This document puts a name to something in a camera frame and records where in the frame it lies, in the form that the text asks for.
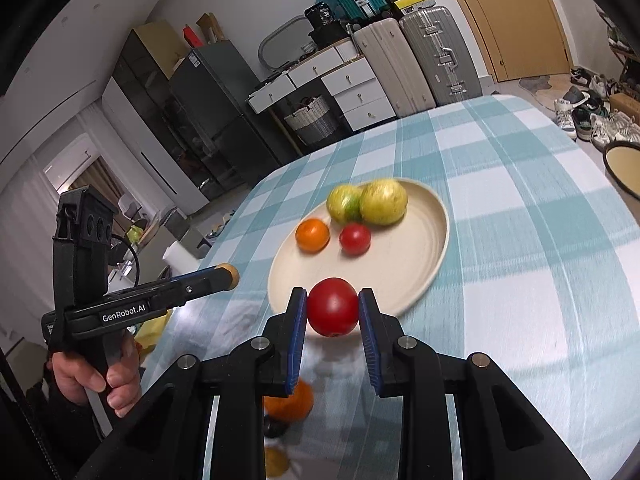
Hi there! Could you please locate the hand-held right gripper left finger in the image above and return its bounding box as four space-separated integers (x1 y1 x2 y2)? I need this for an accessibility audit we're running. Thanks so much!
75 287 308 480

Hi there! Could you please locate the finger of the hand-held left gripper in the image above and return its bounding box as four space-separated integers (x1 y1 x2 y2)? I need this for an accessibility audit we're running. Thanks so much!
149 274 230 312
150 265 224 292

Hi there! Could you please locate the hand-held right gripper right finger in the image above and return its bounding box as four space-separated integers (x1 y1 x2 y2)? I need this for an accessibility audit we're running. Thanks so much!
357 288 593 480

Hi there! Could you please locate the brown kiwi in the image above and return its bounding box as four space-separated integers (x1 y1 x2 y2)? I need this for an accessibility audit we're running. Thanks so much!
218 263 241 291
265 447 289 479

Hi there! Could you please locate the red tomato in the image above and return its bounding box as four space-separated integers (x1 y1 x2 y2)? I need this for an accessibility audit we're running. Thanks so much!
307 277 360 338
339 223 372 256

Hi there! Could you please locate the cream round plate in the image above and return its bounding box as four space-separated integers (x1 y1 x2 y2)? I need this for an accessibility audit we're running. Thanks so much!
268 178 450 318

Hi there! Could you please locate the orange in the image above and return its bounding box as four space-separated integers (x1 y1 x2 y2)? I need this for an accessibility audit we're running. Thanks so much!
263 380 315 422
295 218 331 253

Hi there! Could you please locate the yellow-green guava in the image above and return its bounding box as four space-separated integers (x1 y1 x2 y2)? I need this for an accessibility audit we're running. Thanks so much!
326 185 366 225

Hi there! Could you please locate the yellow guava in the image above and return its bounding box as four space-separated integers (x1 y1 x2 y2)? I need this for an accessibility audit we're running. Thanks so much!
359 179 409 226

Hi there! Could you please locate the person's left forearm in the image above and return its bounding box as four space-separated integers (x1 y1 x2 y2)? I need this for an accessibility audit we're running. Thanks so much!
22 360 118 480

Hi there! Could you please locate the person's left hand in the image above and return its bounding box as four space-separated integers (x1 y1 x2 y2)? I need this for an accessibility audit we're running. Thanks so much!
52 332 144 418

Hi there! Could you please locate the paper towel roll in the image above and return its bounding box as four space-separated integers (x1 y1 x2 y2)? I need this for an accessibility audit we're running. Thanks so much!
164 241 202 274

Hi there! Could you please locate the yellow plastic bag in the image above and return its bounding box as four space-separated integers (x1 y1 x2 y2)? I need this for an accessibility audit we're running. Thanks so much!
131 307 174 357

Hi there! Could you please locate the teal checked tablecloth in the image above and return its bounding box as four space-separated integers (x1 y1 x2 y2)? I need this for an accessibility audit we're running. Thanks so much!
135 94 640 480

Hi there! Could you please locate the dark grey fridge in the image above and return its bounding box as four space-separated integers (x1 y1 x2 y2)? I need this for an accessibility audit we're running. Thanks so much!
167 37 296 188

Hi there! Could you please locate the woven laundry basket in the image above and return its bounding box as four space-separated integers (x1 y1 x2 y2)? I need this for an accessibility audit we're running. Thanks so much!
284 96 342 149

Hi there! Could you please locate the white desk with drawers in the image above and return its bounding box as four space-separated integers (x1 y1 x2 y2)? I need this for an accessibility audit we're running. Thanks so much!
247 40 372 114

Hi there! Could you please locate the white drawer unit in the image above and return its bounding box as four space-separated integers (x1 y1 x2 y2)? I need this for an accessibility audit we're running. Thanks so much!
321 57 398 133

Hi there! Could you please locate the beige suitcase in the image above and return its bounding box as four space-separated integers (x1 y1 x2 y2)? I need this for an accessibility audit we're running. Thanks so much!
353 17 437 117

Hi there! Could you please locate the silver suitcase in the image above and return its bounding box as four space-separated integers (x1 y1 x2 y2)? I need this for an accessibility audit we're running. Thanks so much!
399 6 483 107

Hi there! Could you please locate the grey door mat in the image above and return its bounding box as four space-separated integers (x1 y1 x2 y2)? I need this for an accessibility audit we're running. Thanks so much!
519 74 554 92

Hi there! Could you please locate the dark-rimmed round tray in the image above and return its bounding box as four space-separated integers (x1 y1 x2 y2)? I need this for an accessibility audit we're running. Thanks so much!
602 141 640 194

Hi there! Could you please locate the pile of shoes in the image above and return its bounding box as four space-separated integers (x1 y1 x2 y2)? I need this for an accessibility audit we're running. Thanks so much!
554 66 640 151

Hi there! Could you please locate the cardboard box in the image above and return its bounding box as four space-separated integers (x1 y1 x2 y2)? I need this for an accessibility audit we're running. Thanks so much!
609 92 640 117

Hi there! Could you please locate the wooden door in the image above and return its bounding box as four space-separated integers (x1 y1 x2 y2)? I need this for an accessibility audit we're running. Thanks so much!
432 0 573 82

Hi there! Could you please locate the wooden shoe rack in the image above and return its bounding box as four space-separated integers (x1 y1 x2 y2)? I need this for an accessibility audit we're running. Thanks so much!
595 5 640 96

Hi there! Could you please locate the white oval frame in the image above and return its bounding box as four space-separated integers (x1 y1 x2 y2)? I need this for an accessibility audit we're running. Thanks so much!
258 14 309 72

